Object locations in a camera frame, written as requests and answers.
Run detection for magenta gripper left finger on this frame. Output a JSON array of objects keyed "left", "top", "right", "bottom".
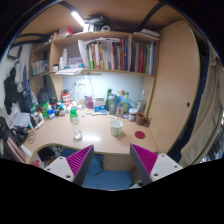
[{"left": 45, "top": 145, "right": 94, "bottom": 186}]

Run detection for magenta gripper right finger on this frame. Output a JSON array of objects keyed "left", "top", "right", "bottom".
[{"left": 130, "top": 144, "right": 182, "bottom": 185}]

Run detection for clear plastic water bottle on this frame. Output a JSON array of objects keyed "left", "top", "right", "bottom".
[{"left": 70, "top": 103, "right": 79, "bottom": 131}]

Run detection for small clear glass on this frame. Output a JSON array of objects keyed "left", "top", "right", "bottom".
[{"left": 74, "top": 130, "right": 82, "bottom": 140}]

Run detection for red round coaster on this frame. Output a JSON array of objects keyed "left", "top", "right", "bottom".
[{"left": 135, "top": 131, "right": 145, "bottom": 139}]

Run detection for brown ceramic mug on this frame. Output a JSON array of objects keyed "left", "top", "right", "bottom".
[{"left": 136, "top": 112, "right": 147, "bottom": 125}]

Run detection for white paper cup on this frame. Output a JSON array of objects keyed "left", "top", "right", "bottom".
[{"left": 110, "top": 120, "right": 123, "bottom": 136}]

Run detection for jar with white lid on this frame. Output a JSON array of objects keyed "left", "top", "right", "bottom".
[{"left": 129, "top": 108, "right": 137, "bottom": 122}]

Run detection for wooden wardrobe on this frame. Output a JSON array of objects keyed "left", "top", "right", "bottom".
[{"left": 149, "top": 20, "right": 200, "bottom": 153}]

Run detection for beige curtain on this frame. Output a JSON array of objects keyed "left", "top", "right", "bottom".
[{"left": 179, "top": 44, "right": 224, "bottom": 167}]

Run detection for clear bottle at wardrobe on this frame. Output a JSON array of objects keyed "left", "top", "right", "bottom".
[{"left": 138, "top": 89, "right": 146, "bottom": 113}]

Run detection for pink snack bag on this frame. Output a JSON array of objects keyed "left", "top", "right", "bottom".
[{"left": 84, "top": 96, "right": 93, "bottom": 109}]

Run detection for red white canister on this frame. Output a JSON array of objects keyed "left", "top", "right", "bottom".
[{"left": 62, "top": 93, "right": 70, "bottom": 107}]

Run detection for blue tissue box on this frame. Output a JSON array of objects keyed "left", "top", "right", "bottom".
[{"left": 93, "top": 98, "right": 106, "bottom": 112}]

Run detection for green bottle on desk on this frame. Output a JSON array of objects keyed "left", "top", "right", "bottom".
[{"left": 105, "top": 88, "right": 112, "bottom": 111}]

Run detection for hanging dark clothes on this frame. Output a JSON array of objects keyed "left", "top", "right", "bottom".
[{"left": 4, "top": 68, "right": 18, "bottom": 115}]

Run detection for row of books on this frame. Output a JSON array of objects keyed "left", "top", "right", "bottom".
[{"left": 78, "top": 35, "right": 157, "bottom": 75}]

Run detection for white bottle on shelf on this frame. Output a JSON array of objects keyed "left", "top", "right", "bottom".
[{"left": 62, "top": 48, "right": 68, "bottom": 67}]

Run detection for wooden bookshelf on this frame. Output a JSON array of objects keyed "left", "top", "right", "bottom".
[{"left": 29, "top": 29, "right": 160, "bottom": 116}]

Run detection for ceiling strip light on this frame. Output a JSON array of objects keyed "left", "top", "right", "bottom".
[{"left": 71, "top": 11, "right": 85, "bottom": 27}]

